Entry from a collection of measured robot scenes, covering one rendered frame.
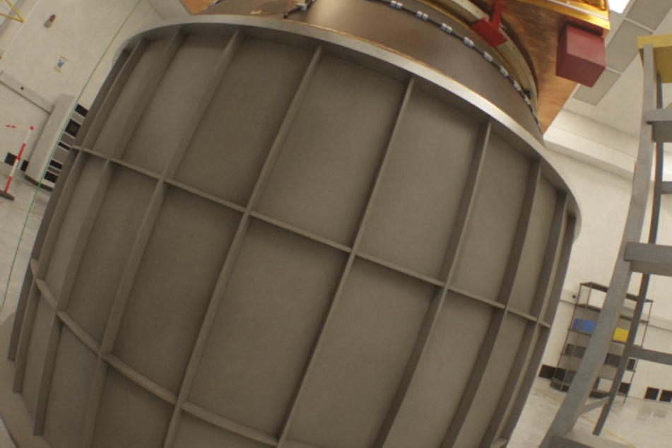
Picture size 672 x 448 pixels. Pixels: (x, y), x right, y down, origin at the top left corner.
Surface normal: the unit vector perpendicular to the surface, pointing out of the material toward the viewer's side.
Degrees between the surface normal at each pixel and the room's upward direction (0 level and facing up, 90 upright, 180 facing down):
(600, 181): 90
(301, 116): 90
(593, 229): 90
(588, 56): 90
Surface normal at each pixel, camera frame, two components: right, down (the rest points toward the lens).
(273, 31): -0.34, 0.92
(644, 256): -0.72, -0.40
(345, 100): 0.05, -0.20
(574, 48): -0.20, -0.29
